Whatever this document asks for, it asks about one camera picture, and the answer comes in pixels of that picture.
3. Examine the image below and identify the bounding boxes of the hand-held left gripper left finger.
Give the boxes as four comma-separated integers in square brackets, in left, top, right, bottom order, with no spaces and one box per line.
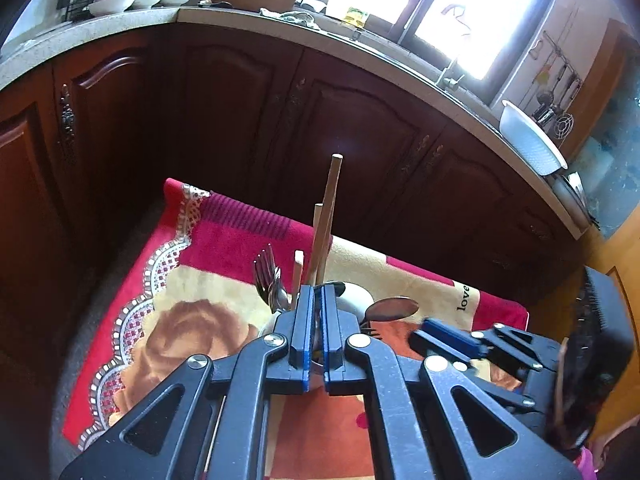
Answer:
[59,284,316,480]

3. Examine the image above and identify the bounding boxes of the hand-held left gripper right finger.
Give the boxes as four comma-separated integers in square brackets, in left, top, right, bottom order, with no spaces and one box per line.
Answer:
[321,284,585,480]

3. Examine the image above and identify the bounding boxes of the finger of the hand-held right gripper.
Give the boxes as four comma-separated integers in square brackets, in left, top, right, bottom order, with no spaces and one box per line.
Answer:
[469,364,538,413]
[409,316,547,375]

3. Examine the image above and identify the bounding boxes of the white utensil jar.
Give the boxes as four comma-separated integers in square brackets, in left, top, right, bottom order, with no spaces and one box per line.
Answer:
[260,281,375,392]

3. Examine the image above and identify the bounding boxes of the light wooden chopstick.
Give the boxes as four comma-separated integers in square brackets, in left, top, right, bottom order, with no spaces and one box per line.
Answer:
[306,203,327,287]

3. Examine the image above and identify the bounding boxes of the brown wooden chopstick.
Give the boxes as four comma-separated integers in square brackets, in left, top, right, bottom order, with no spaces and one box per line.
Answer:
[316,154,344,287]

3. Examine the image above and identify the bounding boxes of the red floral printed blanket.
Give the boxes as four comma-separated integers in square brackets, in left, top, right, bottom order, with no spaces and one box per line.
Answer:
[61,177,531,480]

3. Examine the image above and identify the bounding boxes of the steel basin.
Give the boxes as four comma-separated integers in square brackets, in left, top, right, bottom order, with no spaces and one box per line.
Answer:
[551,171,592,222]

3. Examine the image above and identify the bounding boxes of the white plastic colander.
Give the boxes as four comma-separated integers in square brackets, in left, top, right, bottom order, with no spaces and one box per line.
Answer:
[499,99,570,177]

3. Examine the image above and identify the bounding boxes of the dark wooden base cabinets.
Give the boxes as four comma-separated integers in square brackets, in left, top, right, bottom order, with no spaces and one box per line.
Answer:
[0,22,601,401]

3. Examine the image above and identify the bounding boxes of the chrome faucet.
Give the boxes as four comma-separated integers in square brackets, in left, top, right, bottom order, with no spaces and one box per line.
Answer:
[436,54,470,92]

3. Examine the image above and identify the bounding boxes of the grey green dishcloth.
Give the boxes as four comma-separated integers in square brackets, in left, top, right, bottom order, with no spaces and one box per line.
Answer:
[259,6,324,29]

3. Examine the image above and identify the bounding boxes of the kitchen window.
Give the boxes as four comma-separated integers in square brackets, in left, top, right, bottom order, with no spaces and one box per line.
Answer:
[300,0,572,82]

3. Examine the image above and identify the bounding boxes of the speckled stone countertop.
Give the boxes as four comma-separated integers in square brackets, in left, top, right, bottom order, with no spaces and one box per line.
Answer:
[0,4,595,240]

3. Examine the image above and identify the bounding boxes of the round wire strainer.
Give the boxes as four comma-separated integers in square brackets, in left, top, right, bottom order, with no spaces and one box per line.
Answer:
[552,112,577,141]

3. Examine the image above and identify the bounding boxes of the wall utensil rail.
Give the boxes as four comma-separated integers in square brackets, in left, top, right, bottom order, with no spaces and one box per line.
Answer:
[530,30,585,126]

